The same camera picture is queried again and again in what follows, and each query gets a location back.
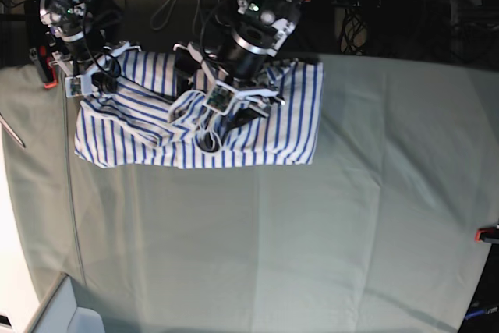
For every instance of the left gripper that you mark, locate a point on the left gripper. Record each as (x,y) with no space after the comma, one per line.
(258,92)

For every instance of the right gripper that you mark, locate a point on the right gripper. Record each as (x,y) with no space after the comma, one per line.
(87,66)

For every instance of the blue white striped t-shirt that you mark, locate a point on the blue white striped t-shirt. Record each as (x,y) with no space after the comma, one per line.
(149,121)

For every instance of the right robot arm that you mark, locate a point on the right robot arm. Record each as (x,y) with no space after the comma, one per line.
(68,21)

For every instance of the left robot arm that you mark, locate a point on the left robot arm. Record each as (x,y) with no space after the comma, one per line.
(257,29)

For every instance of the red clamp at left corner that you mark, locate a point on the red clamp at left corner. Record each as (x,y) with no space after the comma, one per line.
(42,61)

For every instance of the metal bar at left edge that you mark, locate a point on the metal bar at left edge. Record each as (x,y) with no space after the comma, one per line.
(11,132)

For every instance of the green table cloth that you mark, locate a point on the green table cloth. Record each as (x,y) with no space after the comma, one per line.
(376,235)

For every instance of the white bin at bottom left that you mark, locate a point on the white bin at bottom left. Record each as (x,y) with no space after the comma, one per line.
(60,312)

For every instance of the red clamp at right edge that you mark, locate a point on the red clamp at right edge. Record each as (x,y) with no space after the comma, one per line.
(488,235)

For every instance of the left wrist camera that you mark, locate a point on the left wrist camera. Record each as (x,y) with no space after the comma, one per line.
(220,99)

